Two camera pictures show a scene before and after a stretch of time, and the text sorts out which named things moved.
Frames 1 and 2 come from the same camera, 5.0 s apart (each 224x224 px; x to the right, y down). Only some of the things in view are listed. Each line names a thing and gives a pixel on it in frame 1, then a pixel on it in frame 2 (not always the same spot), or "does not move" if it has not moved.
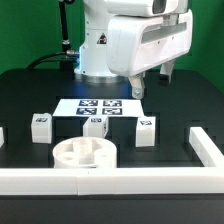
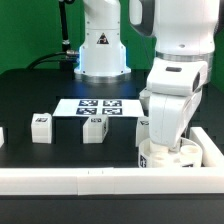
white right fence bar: [205, 148] does not move
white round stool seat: [85, 152] to [186, 153]
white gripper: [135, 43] to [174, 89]
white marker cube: [41, 128] does not move
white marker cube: [145, 131] does not move
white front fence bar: [111, 181] does not move
